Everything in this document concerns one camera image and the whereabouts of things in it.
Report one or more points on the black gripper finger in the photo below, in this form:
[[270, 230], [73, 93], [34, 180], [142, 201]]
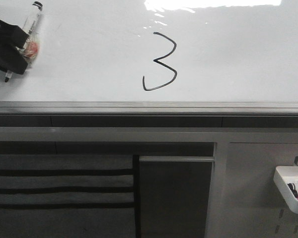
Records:
[[11, 60], [12, 35]]

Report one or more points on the white black-tipped whiteboard marker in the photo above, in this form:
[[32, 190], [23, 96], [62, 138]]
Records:
[[27, 54]]

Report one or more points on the large white whiteboard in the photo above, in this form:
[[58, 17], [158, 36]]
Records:
[[233, 57]]

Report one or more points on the grey drawer cabinet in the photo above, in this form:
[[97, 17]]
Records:
[[68, 196]]

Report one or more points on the dark grey cabinet door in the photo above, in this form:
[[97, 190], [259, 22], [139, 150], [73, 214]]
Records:
[[174, 196]]

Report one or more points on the black capped marker in tray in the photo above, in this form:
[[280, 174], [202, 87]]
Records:
[[294, 188]]

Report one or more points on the grey slotted wall panel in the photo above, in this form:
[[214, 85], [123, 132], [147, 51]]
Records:
[[252, 205]]

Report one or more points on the white plastic wall tray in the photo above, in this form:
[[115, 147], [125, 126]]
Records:
[[282, 176]]

